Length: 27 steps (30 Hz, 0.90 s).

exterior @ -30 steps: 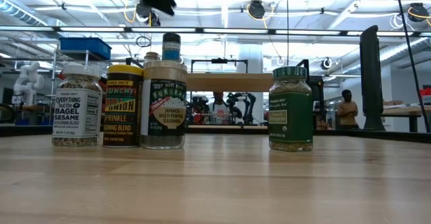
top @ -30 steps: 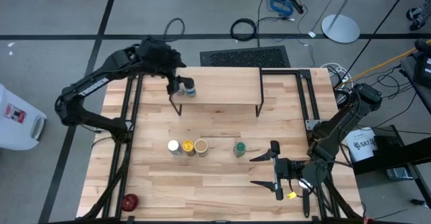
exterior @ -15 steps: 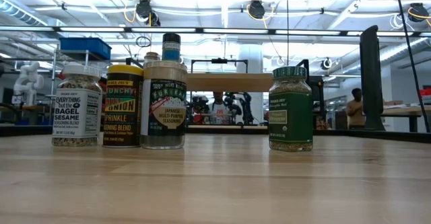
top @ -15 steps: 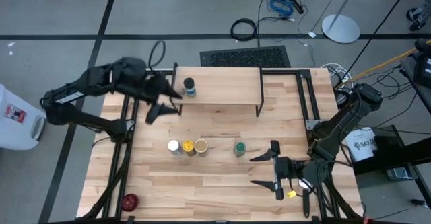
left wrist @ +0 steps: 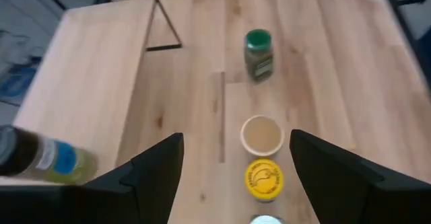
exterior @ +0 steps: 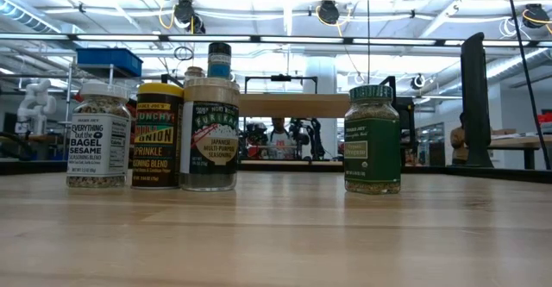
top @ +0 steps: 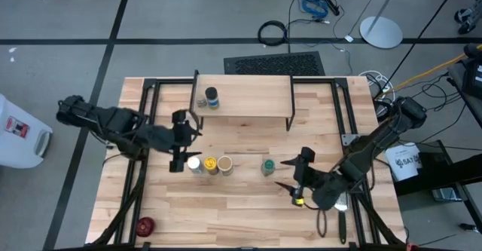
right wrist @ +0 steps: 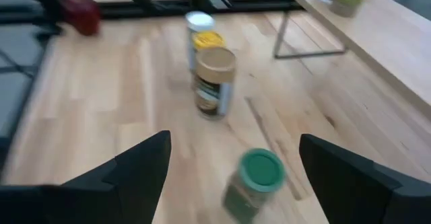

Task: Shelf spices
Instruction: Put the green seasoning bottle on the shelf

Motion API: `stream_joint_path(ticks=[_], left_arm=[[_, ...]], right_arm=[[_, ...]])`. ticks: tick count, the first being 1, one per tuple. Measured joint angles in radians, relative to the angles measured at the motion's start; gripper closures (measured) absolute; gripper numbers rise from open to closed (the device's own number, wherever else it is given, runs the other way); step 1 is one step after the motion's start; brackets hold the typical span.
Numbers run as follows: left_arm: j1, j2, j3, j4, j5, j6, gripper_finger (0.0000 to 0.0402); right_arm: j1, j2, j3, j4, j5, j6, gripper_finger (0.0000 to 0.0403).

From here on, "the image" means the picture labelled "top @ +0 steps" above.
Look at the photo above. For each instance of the yellow tape tag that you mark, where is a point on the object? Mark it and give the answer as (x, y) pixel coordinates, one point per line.
(299, 201)

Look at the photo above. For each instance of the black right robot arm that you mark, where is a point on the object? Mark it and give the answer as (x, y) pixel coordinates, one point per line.
(376, 138)

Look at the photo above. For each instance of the wooden shelf with black legs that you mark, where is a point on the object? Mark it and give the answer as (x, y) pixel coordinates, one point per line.
(248, 96)

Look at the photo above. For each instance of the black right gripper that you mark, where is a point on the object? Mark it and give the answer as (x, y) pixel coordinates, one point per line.
(320, 190)

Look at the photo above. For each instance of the silver mounting plate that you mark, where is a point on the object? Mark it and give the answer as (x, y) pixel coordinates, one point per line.
(346, 138)

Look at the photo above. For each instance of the black-lid oregano leaves spice jar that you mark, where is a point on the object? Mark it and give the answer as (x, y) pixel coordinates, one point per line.
(211, 92)

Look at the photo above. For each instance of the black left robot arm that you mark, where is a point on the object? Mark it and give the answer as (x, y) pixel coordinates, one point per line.
(113, 124)

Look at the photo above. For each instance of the white paper tag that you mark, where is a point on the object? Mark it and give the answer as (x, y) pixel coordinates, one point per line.
(349, 38)

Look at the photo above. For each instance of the silver floor lamp stand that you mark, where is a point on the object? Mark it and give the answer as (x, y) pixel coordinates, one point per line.
(380, 32)

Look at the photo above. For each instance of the green-lid organic oregano jar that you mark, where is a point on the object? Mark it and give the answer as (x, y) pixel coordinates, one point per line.
(268, 164)

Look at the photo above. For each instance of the silver flat device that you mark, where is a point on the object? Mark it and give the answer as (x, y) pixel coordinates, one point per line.
(446, 194)

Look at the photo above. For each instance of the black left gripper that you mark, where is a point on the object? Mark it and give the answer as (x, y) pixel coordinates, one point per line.
(180, 138)

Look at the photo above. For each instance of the thin black pole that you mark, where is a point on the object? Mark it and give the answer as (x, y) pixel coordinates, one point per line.
(420, 36)

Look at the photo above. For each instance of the black side stand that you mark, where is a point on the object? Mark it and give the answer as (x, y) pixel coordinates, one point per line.
(444, 168)

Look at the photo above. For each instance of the red round object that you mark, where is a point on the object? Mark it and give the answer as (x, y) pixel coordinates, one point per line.
(145, 227)

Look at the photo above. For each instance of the white plastic bin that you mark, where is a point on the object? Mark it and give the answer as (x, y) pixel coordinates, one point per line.
(19, 145)

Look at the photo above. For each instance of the yellow-lid crunchy onion jar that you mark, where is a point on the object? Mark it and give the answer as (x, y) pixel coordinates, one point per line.
(210, 163)

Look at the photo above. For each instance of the white-lid bagel seasoning jar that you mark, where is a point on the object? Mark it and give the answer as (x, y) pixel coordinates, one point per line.
(193, 163)

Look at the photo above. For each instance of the small black floor object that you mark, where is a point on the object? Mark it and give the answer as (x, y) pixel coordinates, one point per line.
(468, 227)

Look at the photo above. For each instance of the black power strip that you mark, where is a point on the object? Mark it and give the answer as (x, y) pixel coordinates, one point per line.
(333, 7)

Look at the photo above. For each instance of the small wooden-lid spice jar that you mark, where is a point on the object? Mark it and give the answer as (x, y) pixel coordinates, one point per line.
(201, 102)

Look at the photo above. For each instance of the tan-lid furikake seasoning jar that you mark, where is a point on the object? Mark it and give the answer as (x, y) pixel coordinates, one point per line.
(225, 163)

